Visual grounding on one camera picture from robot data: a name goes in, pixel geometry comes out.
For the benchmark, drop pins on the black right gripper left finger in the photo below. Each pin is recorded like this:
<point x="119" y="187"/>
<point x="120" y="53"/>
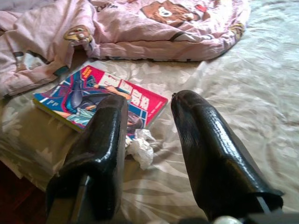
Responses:
<point x="102" y="140"/>

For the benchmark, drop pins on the white tissue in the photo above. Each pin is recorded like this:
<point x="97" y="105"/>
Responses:
<point x="142" y="151"/>

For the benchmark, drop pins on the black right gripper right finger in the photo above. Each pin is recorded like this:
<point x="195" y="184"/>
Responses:
<point x="205" y="151"/>

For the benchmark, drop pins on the colourful comic book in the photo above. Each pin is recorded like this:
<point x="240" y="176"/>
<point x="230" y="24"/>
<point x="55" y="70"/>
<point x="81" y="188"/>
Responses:
<point x="70" y="102"/>

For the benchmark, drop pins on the pink cartoon bear blanket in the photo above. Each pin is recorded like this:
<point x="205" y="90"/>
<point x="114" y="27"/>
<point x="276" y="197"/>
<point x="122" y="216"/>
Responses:
<point x="130" y="32"/>

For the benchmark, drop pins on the bed with beige floral sheet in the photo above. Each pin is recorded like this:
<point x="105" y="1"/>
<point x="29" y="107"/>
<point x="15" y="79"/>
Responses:
<point x="233" y="93"/>

